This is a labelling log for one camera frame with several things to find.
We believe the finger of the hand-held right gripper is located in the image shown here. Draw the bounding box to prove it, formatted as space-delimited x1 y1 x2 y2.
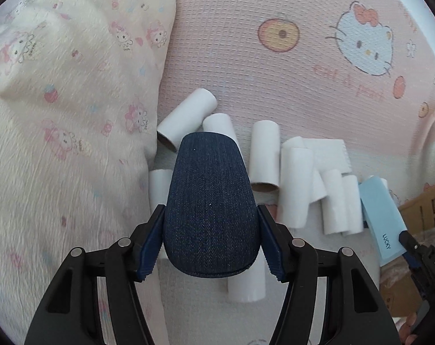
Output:
398 229 434 259
404 253 432 297

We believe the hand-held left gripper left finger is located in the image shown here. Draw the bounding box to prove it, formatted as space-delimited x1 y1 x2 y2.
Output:
24 204 168 345

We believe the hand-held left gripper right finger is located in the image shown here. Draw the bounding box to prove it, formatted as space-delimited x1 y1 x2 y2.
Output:
257 204 399 345

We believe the cardboard box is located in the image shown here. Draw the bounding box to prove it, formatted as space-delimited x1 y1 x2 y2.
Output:
378 183 435 320

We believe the tall light blue box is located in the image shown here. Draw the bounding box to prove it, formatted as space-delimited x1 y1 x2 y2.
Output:
357 175 408 267

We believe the dark blue denim case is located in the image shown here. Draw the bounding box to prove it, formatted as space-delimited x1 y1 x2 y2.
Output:
162 132 260 279

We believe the person's right hand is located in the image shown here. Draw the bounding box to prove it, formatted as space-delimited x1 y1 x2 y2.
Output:
400 311 421 345

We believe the pile of white paper rolls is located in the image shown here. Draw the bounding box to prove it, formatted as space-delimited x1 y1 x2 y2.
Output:
147 88 388 303

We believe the pink printed sofa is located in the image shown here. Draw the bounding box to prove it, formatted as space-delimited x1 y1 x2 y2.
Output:
146 0 435 345

